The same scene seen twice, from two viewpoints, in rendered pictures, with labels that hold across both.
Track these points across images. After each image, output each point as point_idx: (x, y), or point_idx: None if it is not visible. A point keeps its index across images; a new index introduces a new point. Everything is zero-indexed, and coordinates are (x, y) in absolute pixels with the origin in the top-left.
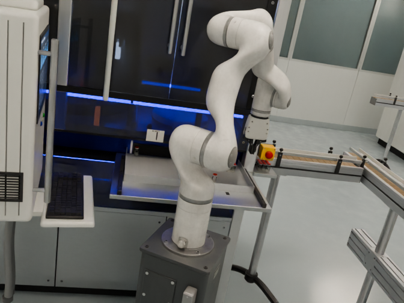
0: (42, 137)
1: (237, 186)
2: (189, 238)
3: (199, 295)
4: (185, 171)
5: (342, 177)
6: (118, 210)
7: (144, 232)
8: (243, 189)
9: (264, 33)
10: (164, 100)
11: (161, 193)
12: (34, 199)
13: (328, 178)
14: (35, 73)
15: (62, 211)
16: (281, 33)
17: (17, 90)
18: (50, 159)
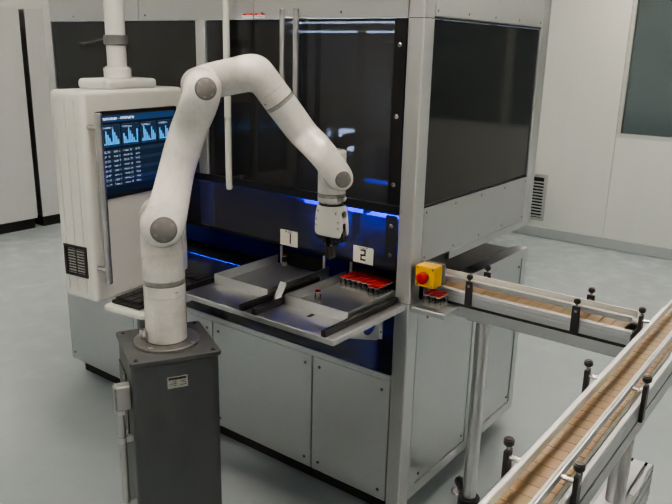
0: None
1: (327, 307)
2: (148, 330)
3: (132, 395)
4: (145, 246)
5: (588, 343)
6: (263, 335)
7: (291, 373)
8: (334, 314)
9: (189, 81)
10: (293, 190)
11: (228, 299)
12: (117, 284)
13: (561, 342)
14: (85, 147)
15: (127, 298)
16: (417, 88)
17: (74, 164)
18: (104, 235)
